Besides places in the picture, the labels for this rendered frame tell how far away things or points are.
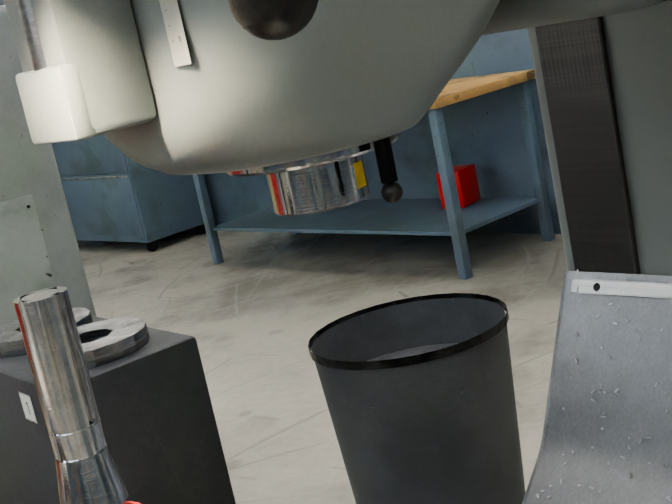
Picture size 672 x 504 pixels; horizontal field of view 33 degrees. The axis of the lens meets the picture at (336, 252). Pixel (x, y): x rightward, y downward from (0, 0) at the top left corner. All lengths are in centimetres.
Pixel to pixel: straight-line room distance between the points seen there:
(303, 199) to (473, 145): 571
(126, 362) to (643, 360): 39
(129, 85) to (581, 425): 56
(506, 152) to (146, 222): 284
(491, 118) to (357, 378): 377
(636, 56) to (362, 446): 180
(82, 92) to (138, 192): 737
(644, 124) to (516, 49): 504
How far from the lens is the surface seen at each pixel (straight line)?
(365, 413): 249
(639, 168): 88
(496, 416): 255
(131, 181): 781
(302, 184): 52
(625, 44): 86
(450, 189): 531
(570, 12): 56
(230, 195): 806
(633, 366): 89
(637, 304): 90
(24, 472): 94
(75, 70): 45
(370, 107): 47
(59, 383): 51
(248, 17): 36
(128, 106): 46
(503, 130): 606
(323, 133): 47
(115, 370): 84
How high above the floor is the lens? 137
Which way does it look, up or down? 12 degrees down
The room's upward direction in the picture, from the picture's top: 12 degrees counter-clockwise
